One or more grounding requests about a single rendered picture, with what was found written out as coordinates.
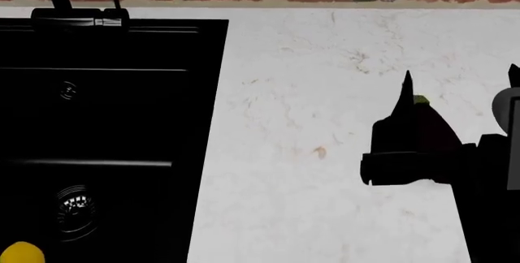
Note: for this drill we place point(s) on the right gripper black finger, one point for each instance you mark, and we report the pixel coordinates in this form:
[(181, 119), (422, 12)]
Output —
[(396, 129), (515, 75)]

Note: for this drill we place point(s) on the dark purple eggplant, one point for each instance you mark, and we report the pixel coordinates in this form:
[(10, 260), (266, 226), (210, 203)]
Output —
[(436, 129)]

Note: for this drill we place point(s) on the black kitchen sink basin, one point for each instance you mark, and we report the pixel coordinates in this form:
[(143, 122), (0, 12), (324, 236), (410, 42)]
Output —
[(134, 117)]

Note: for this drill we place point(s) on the metal sink drain strainer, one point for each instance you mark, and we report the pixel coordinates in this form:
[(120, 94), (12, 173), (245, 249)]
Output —
[(76, 211)]

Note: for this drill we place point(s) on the black sink faucet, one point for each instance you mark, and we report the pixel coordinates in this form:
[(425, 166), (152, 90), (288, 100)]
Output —
[(77, 16)]

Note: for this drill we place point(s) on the yellow lemon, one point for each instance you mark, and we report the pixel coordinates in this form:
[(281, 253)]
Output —
[(20, 254)]

